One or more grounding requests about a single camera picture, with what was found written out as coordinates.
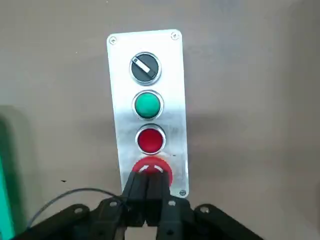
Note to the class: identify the green plastic tray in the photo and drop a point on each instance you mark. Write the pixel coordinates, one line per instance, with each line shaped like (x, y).
(3, 175)

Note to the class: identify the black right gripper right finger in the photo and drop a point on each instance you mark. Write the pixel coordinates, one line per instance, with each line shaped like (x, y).
(160, 195)

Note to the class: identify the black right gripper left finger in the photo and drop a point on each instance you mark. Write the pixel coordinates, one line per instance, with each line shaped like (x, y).
(135, 195)

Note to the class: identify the white four-button control box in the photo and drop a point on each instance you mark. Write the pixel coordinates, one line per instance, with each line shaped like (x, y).
(175, 112)

